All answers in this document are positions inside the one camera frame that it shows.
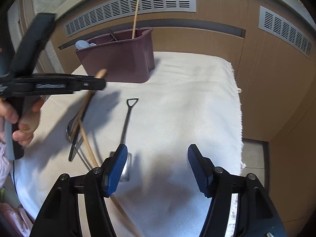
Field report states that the white table cloth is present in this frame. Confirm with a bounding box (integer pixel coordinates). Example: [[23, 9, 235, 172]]
[[14, 52, 243, 236]]

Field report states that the long silver vent grille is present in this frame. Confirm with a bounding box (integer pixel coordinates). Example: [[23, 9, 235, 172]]
[[64, 0, 197, 37]]

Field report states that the wooden chopstick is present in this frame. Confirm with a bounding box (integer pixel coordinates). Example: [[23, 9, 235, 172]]
[[131, 0, 139, 40], [78, 119, 142, 237]]

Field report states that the black shovel-handle spoon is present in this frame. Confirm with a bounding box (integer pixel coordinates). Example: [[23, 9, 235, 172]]
[[119, 98, 139, 183]]

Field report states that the black ladle spoon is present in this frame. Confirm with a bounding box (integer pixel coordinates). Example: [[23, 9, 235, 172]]
[[66, 101, 90, 162]]

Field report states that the person's left hand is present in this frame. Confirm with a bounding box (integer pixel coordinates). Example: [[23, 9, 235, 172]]
[[1, 97, 44, 147]]

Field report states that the maroon plastic utensil caddy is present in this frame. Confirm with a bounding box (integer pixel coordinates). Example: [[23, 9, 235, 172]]
[[75, 27, 155, 84]]

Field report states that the brown wooden spoon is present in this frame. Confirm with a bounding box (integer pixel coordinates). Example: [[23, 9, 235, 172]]
[[70, 69, 107, 140]]

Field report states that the small silver vent grille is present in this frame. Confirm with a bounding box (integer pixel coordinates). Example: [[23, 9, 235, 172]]
[[258, 6, 313, 58]]

